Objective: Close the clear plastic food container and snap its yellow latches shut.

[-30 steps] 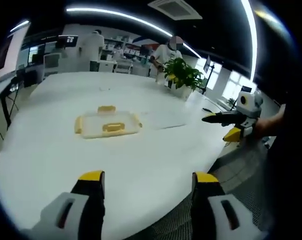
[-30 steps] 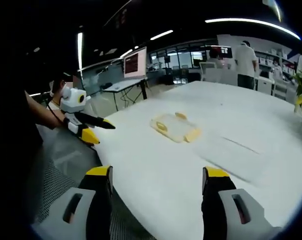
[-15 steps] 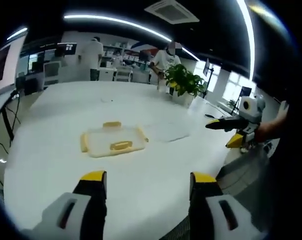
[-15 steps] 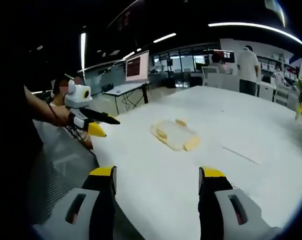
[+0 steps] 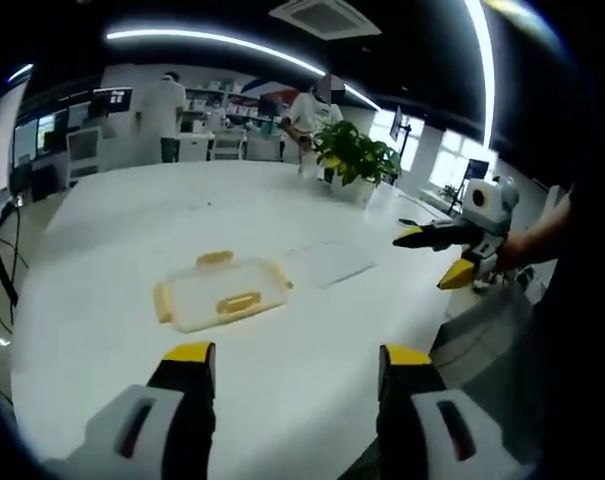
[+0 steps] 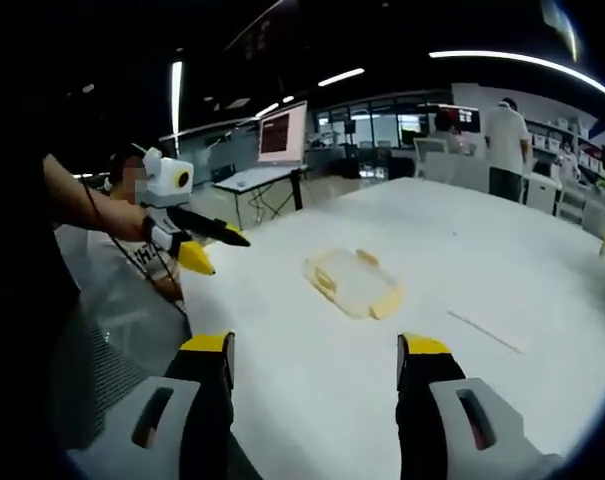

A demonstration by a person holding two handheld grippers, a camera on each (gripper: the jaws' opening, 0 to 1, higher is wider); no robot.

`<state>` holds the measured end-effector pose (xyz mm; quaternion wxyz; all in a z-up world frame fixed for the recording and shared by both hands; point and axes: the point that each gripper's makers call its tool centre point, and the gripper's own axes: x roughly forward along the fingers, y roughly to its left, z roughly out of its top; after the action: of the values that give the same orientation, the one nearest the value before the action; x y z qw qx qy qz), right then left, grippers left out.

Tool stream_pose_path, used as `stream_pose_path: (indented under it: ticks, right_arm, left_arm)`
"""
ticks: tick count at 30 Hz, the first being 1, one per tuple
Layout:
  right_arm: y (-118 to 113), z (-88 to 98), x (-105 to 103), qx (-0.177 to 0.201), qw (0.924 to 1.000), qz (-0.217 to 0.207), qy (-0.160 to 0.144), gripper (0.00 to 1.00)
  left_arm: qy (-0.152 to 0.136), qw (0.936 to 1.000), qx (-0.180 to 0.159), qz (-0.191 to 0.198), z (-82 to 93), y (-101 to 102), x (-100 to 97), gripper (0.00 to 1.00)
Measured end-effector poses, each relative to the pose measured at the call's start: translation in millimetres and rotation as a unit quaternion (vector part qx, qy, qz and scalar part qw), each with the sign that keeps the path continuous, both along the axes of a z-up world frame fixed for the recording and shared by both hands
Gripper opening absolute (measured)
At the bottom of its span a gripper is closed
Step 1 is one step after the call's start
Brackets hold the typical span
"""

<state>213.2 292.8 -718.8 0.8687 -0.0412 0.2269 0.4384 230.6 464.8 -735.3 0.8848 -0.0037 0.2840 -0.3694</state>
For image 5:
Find person's right hand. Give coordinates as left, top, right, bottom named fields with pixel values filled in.
left=494, top=228, right=533, bottom=275

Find clear plastic sheet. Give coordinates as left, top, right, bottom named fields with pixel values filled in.
left=285, top=240, right=379, bottom=289

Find long ceiling light strip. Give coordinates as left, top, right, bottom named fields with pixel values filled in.
left=463, top=0, right=498, bottom=147
left=105, top=28, right=383, bottom=112

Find monitor on black stand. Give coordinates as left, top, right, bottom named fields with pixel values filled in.
left=388, top=105, right=414, bottom=157

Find green potted plant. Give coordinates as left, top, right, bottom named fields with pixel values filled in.
left=310, top=119, right=404, bottom=189

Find clear plastic box yellow buckles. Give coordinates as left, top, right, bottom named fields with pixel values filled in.
left=153, top=249, right=294, bottom=334

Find wall monitor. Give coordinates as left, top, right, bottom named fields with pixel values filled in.
left=92, top=87, right=134, bottom=115

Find ceiling air vent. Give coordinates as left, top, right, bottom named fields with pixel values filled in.
left=268, top=0, right=384, bottom=41

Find person's dark clothing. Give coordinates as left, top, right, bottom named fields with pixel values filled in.
left=524, top=183, right=605, bottom=480

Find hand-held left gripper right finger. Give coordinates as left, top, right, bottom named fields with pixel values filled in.
left=377, top=343, right=531, bottom=480

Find black tripod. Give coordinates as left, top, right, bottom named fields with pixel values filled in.
left=0, top=196, right=29, bottom=307

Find short ceiling light strip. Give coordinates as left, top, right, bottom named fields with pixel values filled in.
left=6, top=62, right=35, bottom=84

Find white cabinet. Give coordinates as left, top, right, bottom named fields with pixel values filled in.
left=65, top=124, right=104, bottom=179

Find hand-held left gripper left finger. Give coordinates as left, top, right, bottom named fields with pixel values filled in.
left=64, top=341, right=217, bottom=480

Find white plant pot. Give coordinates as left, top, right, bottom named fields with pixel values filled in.
left=325, top=168, right=379, bottom=205

